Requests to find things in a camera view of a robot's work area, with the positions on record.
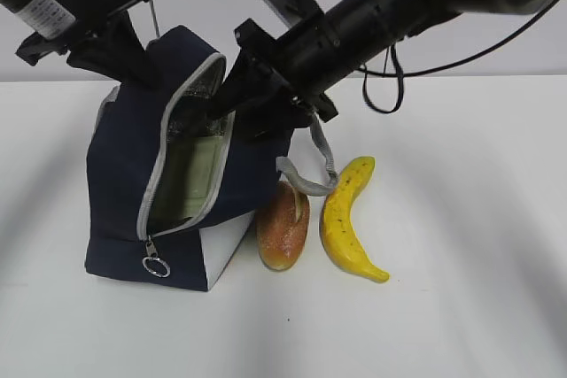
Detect yellow banana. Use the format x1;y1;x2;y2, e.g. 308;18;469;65
320;156;390;283

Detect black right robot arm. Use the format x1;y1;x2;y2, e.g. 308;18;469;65
209;0;555;137

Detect black cable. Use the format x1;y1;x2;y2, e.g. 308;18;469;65
361;0;567;114

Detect brown bread roll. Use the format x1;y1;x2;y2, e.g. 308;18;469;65
255;181;310;272

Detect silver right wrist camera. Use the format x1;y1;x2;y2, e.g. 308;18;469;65
262;0;322;29

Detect navy blue lunch bag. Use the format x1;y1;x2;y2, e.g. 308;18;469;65
85;26;338;291

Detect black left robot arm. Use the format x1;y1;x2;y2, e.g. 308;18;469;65
1;0;161;88

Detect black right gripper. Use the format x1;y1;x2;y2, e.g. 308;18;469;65
207;0;425;141

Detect green lidded glass container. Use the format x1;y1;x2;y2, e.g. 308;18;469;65
149;135;223;229

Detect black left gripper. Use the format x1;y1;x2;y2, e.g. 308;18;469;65
15;0;160;89

